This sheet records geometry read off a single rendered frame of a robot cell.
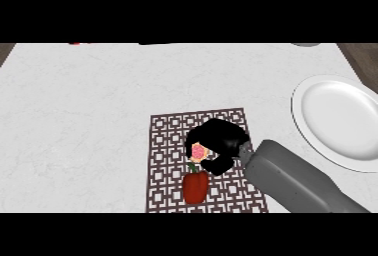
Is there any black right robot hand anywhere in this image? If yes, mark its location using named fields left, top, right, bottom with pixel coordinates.
left=185, top=118, right=253, bottom=177

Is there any brown patterned placemat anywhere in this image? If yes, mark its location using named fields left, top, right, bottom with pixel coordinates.
left=145, top=107, right=270, bottom=214

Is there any white oval plate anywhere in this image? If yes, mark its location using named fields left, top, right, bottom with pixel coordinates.
left=290, top=74, right=378, bottom=174

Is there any red bell pepper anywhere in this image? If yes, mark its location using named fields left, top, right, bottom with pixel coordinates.
left=182, top=162, right=211, bottom=205

